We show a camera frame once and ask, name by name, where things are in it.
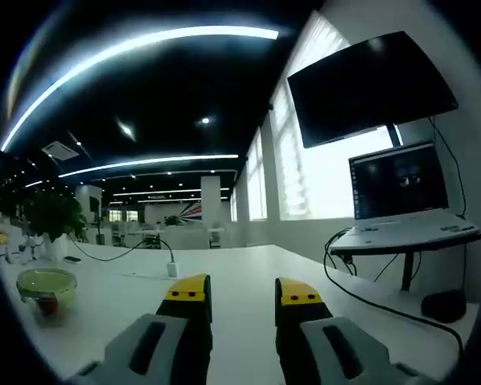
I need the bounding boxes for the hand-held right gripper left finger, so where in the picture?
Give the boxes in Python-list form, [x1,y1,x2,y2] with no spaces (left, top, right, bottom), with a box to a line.
[69,274,214,385]

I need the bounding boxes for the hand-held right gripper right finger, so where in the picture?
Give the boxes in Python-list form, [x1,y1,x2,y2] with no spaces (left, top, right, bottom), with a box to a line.
[274,277,426,385]

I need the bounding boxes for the red tomato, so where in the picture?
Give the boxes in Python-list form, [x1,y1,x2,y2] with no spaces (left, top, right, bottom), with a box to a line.
[38,297,62,318]

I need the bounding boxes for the clear container with latches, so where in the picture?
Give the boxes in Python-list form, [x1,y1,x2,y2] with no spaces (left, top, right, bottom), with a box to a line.
[16,267,79,326]

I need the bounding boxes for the green container lid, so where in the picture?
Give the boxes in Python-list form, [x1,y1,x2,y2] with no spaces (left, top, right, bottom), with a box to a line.
[16,267,79,302]

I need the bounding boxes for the white tabletop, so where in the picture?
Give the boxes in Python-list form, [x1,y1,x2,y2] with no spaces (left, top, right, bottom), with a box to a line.
[0,244,480,382]

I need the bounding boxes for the open white laptop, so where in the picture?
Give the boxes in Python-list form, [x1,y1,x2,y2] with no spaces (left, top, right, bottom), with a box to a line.
[336,140,481,248]

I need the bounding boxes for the white laptop stand desk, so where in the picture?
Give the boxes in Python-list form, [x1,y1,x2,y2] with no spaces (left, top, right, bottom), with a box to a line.
[329,224,481,292]

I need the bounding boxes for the black round object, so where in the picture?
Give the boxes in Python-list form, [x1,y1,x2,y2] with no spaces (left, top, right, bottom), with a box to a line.
[420,289,467,324]

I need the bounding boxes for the green potted plant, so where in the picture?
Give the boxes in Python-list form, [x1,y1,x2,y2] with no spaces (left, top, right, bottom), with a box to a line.
[0,150,89,264]

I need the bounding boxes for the white ceiling air vent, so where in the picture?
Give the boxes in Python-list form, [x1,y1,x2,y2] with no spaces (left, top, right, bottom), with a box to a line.
[42,140,80,161]

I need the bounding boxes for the black monitor cable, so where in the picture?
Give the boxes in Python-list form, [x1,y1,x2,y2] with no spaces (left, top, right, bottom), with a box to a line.
[427,115,467,220]

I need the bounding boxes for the large black wall monitor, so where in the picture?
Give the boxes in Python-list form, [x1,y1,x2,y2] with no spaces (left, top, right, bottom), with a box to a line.
[286,30,460,150]

